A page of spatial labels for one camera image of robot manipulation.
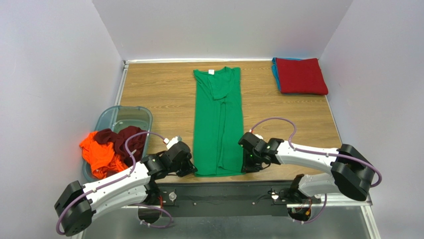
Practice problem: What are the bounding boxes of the green t-shirt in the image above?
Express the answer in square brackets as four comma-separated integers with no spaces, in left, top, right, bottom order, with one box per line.
[193,67,244,177]

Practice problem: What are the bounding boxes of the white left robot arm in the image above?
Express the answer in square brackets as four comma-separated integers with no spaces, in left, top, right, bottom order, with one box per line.
[54,141,197,237]

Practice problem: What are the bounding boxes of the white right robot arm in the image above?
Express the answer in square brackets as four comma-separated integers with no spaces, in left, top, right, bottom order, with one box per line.
[238,132,376,202]

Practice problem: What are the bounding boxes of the maroon t-shirt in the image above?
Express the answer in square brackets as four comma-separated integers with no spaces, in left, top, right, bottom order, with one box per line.
[94,126,147,167]

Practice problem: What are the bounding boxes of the clear blue plastic bin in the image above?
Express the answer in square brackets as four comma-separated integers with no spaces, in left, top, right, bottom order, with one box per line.
[82,105,154,182]

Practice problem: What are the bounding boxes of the orange t-shirt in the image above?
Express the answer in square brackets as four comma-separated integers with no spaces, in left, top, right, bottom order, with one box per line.
[79,131,128,179]

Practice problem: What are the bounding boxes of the blue folded t-shirt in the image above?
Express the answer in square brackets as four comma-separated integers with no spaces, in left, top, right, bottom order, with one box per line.
[271,57,302,92]

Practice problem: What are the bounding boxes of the red folded t-shirt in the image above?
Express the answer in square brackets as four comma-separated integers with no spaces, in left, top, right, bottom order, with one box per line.
[276,58,328,95]

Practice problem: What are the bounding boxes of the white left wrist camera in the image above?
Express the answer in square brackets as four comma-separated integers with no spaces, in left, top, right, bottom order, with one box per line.
[163,135,182,149]

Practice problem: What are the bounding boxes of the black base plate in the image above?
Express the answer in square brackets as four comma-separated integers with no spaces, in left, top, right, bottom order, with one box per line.
[144,180,321,221]

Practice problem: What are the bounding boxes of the aluminium rail frame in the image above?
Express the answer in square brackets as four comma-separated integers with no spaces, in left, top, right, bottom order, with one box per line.
[75,195,380,239]

